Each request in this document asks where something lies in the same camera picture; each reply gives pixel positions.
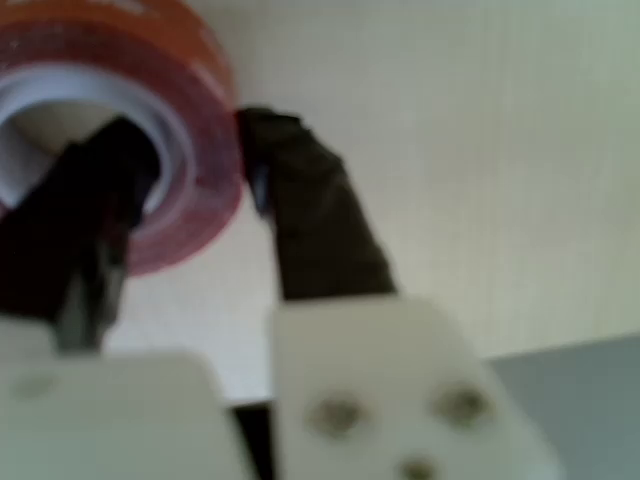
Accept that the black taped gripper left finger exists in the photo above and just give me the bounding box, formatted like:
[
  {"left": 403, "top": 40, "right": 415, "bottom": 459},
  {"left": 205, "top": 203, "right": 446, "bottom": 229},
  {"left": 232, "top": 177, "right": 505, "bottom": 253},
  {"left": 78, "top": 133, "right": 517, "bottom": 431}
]
[{"left": 0, "top": 117, "right": 164, "bottom": 351}]

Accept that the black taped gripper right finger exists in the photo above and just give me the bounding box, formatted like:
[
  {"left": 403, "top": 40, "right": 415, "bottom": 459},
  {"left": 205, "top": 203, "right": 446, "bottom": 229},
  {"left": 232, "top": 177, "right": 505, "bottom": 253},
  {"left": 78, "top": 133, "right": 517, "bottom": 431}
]
[{"left": 234, "top": 104, "right": 566, "bottom": 480}]

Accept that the red tape roll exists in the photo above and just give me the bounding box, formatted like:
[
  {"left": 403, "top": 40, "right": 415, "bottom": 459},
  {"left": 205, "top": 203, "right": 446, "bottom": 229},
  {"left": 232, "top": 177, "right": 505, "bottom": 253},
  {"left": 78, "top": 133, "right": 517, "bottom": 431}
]
[{"left": 0, "top": 0, "right": 244, "bottom": 279}]

